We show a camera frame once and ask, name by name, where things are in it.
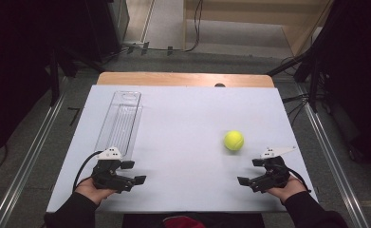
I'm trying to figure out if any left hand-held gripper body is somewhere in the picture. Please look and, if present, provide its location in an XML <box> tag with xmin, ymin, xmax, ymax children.
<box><xmin>91</xmin><ymin>146</ymin><xmax>137</xmax><ymax>194</ymax></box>

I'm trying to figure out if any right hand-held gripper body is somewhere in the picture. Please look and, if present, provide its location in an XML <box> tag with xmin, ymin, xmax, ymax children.
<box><xmin>249</xmin><ymin>146</ymin><xmax>296</xmax><ymax>194</ymax></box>

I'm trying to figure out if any yellow tennis ball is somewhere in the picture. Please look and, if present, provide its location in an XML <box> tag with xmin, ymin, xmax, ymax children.
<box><xmin>223</xmin><ymin>130</ymin><xmax>245</xmax><ymax>152</ymax></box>

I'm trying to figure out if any clear plastic container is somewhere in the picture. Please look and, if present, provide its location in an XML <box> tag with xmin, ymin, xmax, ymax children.
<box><xmin>94</xmin><ymin>90</ymin><xmax>143</xmax><ymax>161</ymax></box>

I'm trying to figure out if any person's right hand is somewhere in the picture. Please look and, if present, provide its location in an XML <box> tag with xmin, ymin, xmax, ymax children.
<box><xmin>266</xmin><ymin>175</ymin><xmax>307</xmax><ymax>204</ymax></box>

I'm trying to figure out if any person's left hand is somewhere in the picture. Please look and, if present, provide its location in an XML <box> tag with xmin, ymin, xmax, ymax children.
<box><xmin>75</xmin><ymin>178</ymin><xmax>117</xmax><ymax>205</ymax></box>

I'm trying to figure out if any red cloth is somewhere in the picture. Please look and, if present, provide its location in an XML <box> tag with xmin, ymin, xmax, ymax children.
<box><xmin>162</xmin><ymin>216</ymin><xmax>207</xmax><ymax>228</ymax></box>

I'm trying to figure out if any white table board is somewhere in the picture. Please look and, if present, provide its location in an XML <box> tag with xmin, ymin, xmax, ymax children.
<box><xmin>46</xmin><ymin>85</ymin><xmax>319</xmax><ymax>213</ymax></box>

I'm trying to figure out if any wooden table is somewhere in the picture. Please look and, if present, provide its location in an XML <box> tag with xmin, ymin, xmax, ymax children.
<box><xmin>96</xmin><ymin>71</ymin><xmax>275</xmax><ymax>88</ymax></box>

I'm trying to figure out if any black stand leg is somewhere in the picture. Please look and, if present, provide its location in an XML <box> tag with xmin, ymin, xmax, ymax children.
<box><xmin>48</xmin><ymin>50</ymin><xmax>62</xmax><ymax>107</ymax></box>

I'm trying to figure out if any black tripod stand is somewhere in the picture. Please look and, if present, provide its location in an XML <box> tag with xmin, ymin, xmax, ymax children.
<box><xmin>267</xmin><ymin>0</ymin><xmax>371</xmax><ymax>113</ymax></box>

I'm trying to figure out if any black cabinet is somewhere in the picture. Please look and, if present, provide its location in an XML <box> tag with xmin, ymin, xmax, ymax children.
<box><xmin>84</xmin><ymin>0</ymin><xmax>130</xmax><ymax>64</ymax></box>

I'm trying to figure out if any light wooden shelf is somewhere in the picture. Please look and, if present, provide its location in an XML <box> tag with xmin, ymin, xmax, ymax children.
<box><xmin>182</xmin><ymin>0</ymin><xmax>334</xmax><ymax>57</ymax></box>

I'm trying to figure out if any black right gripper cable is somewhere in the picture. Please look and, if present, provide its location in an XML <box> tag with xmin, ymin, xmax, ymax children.
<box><xmin>287</xmin><ymin>167</ymin><xmax>312</xmax><ymax>194</ymax></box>

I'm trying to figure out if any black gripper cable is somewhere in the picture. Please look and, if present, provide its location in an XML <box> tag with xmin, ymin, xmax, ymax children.
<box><xmin>287</xmin><ymin>167</ymin><xmax>312</xmax><ymax>194</ymax></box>
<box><xmin>73</xmin><ymin>150</ymin><xmax>103</xmax><ymax>192</ymax></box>

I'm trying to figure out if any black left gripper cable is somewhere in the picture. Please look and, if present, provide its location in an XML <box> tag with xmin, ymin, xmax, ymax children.
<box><xmin>73</xmin><ymin>150</ymin><xmax>103</xmax><ymax>192</ymax></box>

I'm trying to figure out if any aluminium floor rail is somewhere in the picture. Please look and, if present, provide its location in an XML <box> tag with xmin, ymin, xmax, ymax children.
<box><xmin>295</xmin><ymin>84</ymin><xmax>370</xmax><ymax>228</ymax></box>
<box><xmin>0</xmin><ymin>91</ymin><xmax>67</xmax><ymax>228</ymax></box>

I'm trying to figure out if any black floor cable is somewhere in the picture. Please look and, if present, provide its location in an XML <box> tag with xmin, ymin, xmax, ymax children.
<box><xmin>122</xmin><ymin>0</ymin><xmax>204</xmax><ymax>54</ymax></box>

